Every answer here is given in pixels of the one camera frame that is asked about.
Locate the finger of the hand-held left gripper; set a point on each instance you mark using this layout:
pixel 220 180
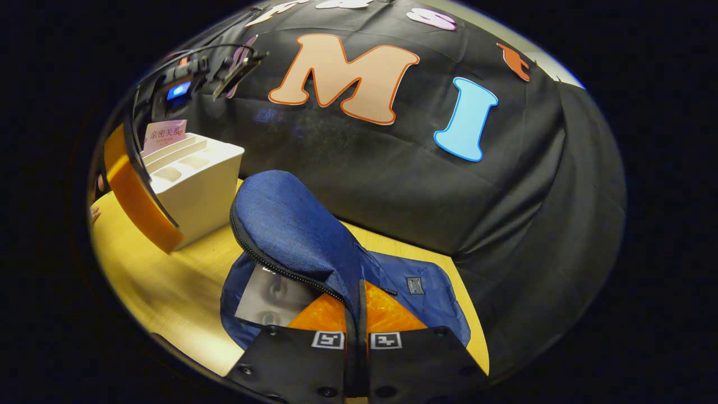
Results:
pixel 132 196

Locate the blue schoolbag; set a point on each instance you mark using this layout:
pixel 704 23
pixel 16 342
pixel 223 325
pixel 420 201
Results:
pixel 291 224

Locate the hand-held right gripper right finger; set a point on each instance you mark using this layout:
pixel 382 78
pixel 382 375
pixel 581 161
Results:
pixel 415 365

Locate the white plastic bookshelf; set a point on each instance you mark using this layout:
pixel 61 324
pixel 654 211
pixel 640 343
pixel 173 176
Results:
pixel 202 191

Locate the grey face cover book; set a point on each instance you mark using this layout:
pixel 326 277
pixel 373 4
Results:
pixel 269 297

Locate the pink book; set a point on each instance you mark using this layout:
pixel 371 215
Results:
pixel 165 133

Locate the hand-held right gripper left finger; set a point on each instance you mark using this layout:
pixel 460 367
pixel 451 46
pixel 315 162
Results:
pixel 297 365

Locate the black backdrop cloth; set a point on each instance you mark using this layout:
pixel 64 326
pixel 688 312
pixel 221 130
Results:
pixel 392 168

